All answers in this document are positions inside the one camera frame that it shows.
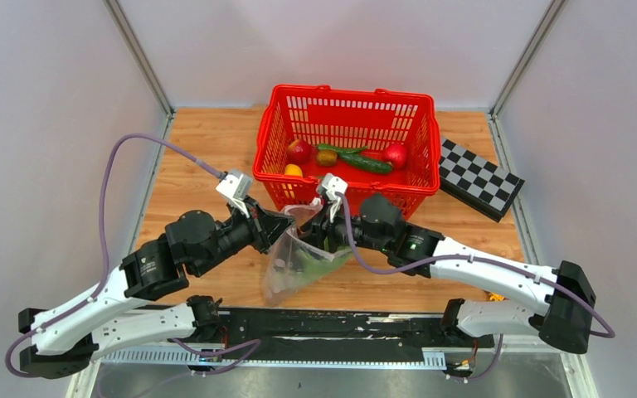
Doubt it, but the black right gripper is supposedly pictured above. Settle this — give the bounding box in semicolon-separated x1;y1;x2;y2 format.
291;201;391;260

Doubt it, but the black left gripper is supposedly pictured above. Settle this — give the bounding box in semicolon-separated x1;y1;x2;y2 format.
194;194;297;276

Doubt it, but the green white napa cabbage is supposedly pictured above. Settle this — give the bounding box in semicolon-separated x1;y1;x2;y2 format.
286;241;353;279

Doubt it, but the clear zip top bag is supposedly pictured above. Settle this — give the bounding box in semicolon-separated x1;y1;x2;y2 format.
263;226;353;307

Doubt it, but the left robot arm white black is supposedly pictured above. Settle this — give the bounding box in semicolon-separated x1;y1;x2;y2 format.
19;197;295;379

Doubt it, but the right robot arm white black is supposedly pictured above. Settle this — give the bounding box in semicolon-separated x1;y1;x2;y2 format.
298;194;597;354

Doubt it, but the yellow lemon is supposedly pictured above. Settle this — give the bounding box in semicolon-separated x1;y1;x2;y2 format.
284;163;304;177

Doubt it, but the brown yellow fruit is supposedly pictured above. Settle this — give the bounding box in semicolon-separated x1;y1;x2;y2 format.
315;149;338;167

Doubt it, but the red apple left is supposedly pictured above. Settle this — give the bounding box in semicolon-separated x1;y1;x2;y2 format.
286;138;313;165

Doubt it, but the red apple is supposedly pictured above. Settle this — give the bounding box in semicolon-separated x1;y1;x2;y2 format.
286;138;313;165
382;143;408;169

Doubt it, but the dark green cucumber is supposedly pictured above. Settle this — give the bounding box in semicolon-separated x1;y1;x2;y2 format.
338;153;393;175

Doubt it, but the green chili pepper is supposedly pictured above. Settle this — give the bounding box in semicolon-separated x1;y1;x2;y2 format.
316;143;367;153

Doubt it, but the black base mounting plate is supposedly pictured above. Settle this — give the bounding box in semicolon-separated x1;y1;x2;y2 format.
183;308;496;362

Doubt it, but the red plastic shopping basket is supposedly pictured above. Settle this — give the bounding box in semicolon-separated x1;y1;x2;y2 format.
253;85;441;217

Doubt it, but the red apple right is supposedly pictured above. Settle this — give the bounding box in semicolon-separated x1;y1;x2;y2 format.
382;143;408;169

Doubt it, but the black white checkerboard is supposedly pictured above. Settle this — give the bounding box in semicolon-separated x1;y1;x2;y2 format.
439;138;525;222

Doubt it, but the yellow orange toy car right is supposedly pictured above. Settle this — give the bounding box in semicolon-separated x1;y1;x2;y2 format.
488;293;506;302

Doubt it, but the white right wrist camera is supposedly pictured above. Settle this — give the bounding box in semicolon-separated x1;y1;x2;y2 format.
316;173;348;222

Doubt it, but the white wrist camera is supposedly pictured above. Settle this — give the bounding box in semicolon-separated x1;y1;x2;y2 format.
316;173;348;222
216;169;253;218

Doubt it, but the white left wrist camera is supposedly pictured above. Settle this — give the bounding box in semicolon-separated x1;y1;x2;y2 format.
216;169;253;218

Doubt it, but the white slotted cable duct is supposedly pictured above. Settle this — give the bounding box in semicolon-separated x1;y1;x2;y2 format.
101;346;448;370

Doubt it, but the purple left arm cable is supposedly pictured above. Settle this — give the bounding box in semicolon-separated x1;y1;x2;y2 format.
3;133;226;380

